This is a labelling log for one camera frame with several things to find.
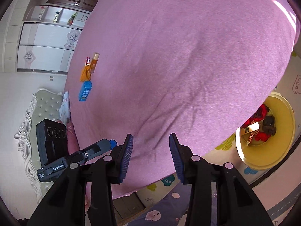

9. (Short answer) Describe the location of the amber gold-capped bottle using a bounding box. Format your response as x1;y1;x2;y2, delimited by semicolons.
90;53;100;73

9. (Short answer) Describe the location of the dark grey knitted sock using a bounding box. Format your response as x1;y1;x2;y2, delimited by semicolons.
262;115;277;136

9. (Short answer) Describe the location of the cartoon foam play mat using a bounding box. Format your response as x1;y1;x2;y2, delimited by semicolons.
113;49;301;224

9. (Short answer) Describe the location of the blue cardboard box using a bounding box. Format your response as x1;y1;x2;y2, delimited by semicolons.
78;81;92;102

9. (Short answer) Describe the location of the white carved headboard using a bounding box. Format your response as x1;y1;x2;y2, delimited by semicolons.
14;88;63;202

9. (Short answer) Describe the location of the mustard yellow cloth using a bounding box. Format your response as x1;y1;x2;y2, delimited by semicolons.
80;64;91;82

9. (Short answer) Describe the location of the yellow plastic basin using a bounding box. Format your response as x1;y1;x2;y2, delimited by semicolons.
235;92;295;170

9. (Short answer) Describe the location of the pink bed sheet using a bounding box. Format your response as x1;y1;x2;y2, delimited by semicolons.
65;0;300;198

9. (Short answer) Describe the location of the red cloth in basin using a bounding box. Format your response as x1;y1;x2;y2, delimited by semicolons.
241;104;271;145

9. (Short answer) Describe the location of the white wardrobe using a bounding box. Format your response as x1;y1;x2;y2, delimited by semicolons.
17;6;90;74

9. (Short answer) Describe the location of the black camera box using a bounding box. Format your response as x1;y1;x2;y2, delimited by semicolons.
36;119;69;167

